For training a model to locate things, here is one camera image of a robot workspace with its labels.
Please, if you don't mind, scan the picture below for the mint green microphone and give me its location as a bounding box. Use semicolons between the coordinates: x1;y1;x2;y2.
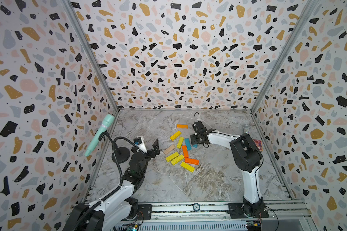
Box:
84;114;115;157

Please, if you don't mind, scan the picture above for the aluminium corner post left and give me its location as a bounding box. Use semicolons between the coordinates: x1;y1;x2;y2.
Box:
61;0;119;116

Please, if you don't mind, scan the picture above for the orange block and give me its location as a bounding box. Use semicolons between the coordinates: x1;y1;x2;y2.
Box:
176;124;189;129
185;158;199;165
182;145;189;158

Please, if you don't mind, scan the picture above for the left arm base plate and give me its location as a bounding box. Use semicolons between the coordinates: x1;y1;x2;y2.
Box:
126;204;152;221

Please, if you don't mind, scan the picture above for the yellow block lowest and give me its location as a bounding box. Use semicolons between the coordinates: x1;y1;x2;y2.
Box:
180;162;195;173

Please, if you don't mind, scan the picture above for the round knob on rail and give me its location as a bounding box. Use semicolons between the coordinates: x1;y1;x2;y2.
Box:
192;203;200;212

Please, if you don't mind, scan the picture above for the silver glitter microphone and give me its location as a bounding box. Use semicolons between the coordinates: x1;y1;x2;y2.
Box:
243;124;250;134

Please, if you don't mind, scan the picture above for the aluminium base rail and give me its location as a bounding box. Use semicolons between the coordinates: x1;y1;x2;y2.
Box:
114;200;317;231

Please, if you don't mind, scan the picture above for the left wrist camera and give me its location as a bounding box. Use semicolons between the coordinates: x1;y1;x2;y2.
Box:
134;136;147;154

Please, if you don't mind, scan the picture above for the black gooseneck mic stand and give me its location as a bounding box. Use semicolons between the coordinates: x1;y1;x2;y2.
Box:
98;131;135;186

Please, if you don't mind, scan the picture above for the natural wood block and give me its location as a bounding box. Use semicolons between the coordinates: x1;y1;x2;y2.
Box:
163;144;175;155

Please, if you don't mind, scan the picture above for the yellow block scuffed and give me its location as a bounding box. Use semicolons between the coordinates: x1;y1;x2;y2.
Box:
170;131;181;141

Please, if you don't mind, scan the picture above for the purple card box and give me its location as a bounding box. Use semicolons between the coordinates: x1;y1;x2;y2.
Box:
253;139;263;152

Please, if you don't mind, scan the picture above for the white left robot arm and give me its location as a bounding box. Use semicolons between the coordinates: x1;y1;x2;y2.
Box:
63;136;160;231

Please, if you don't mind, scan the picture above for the aluminium corner post right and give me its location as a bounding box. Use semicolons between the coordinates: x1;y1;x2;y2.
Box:
251;0;320;114

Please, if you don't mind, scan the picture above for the yellow block upper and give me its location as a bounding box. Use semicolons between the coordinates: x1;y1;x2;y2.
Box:
176;137;185;149

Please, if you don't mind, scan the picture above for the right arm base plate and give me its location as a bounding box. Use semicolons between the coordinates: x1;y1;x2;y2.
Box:
227;203;269;218

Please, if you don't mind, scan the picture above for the aluminium corner post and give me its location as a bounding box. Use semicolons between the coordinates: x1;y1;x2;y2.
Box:
251;0;320;114
61;0;119;116

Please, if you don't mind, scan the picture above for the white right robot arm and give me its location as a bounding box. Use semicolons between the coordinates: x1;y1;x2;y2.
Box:
190;121;265;217

